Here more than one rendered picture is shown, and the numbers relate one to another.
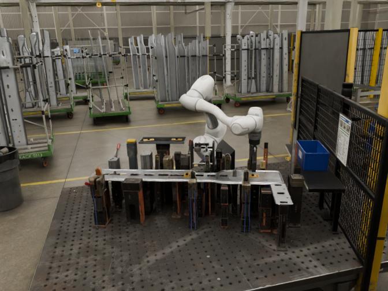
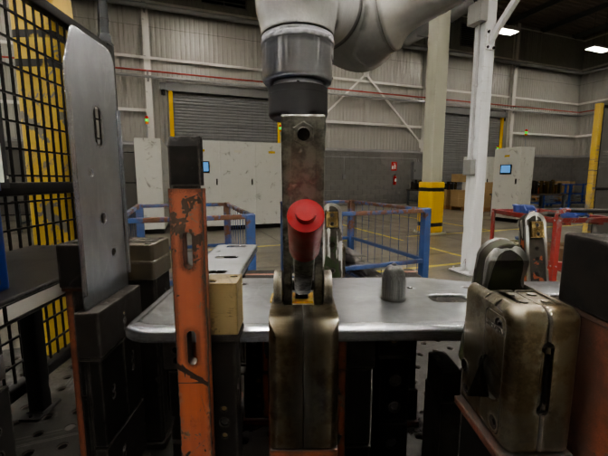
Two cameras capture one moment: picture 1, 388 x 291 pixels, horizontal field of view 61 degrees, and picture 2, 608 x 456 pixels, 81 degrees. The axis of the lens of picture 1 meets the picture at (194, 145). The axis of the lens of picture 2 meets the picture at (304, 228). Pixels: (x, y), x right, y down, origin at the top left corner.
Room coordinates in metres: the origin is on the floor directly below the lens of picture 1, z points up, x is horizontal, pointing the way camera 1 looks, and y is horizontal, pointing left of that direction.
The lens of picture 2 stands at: (2.60, -0.46, 1.16)
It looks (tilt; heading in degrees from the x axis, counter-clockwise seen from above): 8 degrees down; 173
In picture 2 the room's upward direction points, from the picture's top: straight up
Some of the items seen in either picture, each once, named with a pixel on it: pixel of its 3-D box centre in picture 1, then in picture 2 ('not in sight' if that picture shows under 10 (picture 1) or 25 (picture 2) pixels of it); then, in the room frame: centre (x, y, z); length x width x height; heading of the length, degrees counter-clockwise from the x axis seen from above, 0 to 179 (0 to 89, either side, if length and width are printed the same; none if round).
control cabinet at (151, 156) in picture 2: not in sight; (154, 176); (-6.44, -2.95, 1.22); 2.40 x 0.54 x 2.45; 10
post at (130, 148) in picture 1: (133, 167); not in sight; (2.57, 0.51, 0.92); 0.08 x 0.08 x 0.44; 84
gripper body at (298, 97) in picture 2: (254, 144); (298, 125); (2.14, -0.41, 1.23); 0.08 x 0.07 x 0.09; 174
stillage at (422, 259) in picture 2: not in sight; (345, 258); (-0.38, 0.28, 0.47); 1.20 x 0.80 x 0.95; 14
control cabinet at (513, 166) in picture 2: not in sight; (511, 176); (-6.48, 6.45, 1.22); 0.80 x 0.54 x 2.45; 14
